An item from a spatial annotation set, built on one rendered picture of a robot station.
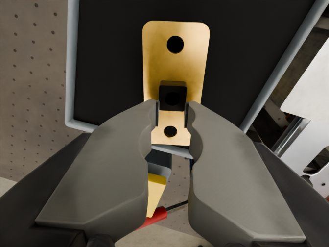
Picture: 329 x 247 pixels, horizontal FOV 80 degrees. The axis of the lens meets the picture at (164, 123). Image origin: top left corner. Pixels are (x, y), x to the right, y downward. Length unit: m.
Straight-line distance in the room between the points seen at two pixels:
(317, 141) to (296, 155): 0.04
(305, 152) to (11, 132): 0.94
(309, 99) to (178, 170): 0.67
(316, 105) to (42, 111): 0.77
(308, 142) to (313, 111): 0.19
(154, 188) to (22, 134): 0.78
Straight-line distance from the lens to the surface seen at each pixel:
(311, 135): 0.43
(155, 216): 0.33
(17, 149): 1.01
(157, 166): 0.22
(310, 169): 0.51
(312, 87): 0.24
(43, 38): 0.71
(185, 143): 0.15
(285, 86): 0.24
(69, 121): 0.17
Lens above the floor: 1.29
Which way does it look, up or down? 58 degrees down
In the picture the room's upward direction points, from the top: 175 degrees counter-clockwise
